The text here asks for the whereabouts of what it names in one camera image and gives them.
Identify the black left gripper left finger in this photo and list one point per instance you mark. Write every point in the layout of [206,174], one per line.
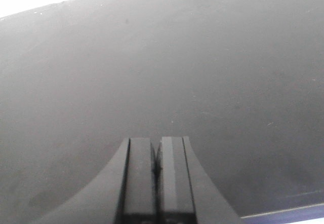
[123,192]

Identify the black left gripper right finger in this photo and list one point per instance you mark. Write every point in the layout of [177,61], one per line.
[185,193]

